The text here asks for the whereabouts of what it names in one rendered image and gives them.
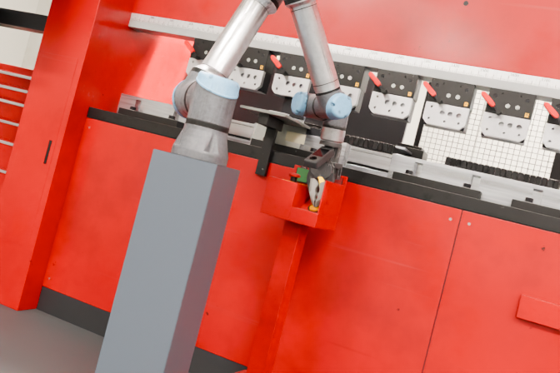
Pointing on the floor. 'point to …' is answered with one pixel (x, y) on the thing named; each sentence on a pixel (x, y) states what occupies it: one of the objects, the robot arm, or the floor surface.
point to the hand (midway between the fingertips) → (315, 203)
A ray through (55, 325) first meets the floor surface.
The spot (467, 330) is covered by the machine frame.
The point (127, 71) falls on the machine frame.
